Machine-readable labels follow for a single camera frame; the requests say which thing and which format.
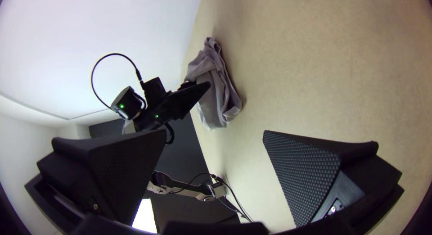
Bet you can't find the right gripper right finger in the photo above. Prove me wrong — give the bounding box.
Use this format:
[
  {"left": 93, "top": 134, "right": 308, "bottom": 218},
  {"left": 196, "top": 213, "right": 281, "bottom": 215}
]
[{"left": 262, "top": 130, "right": 405, "bottom": 228}]

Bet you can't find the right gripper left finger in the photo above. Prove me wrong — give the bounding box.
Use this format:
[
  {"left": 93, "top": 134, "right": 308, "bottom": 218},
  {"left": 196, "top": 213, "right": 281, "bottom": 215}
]
[{"left": 24, "top": 129, "right": 168, "bottom": 226}]

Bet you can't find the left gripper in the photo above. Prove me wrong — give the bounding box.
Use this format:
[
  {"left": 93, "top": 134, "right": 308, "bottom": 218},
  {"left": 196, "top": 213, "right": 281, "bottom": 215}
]
[{"left": 143, "top": 81, "right": 212, "bottom": 125}]

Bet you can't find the grey t-shirt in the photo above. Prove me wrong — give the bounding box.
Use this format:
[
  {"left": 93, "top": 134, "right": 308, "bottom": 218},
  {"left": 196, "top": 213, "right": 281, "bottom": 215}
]
[{"left": 184, "top": 37, "right": 243, "bottom": 130}]

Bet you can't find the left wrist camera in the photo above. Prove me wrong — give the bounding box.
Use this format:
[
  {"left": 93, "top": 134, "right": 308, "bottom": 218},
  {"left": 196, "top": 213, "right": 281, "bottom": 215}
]
[{"left": 143, "top": 77, "right": 168, "bottom": 103}]

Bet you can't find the black cable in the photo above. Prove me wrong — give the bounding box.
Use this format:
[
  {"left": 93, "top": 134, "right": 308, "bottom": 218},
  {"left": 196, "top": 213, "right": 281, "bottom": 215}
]
[
  {"left": 209, "top": 174, "right": 254, "bottom": 224},
  {"left": 90, "top": 53, "right": 144, "bottom": 111}
]

